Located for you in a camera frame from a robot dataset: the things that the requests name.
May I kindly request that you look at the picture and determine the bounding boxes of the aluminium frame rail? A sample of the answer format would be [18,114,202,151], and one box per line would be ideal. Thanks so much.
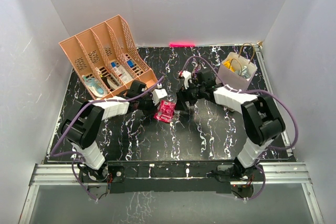
[18,42,323,224]

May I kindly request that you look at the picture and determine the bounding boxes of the red snack packet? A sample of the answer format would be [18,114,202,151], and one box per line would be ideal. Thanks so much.
[154,100,175,123]

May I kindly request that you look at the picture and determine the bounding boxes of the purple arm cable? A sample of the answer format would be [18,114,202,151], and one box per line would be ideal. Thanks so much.
[182,56,300,201]
[49,75,165,202]

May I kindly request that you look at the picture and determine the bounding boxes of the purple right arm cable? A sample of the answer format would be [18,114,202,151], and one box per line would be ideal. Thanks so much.
[182,56,300,201]

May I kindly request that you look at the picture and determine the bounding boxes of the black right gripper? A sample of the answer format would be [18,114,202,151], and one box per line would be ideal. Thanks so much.
[174,80,205,111]

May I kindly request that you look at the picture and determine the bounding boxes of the yellow snack bar packet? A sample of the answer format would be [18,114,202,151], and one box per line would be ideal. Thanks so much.
[223,60,235,72]

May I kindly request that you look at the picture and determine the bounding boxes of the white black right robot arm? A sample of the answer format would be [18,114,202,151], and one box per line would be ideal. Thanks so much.
[175,69,286,180]

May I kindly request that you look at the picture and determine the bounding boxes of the white printed paper packet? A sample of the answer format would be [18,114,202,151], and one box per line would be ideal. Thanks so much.
[111,61,133,83]

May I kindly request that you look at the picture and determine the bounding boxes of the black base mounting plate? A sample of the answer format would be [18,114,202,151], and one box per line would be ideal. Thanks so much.
[78,161,265,197]

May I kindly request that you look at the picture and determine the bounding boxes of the peach plastic desk organizer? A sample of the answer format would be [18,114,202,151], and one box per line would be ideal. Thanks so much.
[59,15,157,100]

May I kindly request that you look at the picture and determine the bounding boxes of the blue eraser block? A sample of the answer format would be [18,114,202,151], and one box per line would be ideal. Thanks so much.
[127,60,135,68]

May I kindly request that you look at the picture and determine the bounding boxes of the light blue Himalaya snack packet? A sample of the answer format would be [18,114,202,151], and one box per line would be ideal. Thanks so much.
[235,66,250,79]

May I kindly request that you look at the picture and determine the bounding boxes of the pink red marker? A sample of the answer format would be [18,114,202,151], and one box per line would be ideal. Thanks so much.
[169,42,195,48]

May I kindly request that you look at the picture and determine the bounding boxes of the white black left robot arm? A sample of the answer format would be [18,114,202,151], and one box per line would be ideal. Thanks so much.
[61,80,167,182]

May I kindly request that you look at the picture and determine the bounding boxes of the blue correction tape blister pack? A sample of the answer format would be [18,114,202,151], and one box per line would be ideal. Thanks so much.
[82,75,107,98]

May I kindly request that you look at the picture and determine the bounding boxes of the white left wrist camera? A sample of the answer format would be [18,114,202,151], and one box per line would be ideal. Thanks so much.
[151,83,167,105]

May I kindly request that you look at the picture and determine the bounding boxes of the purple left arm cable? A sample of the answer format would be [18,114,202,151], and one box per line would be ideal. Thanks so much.
[49,75,165,202]

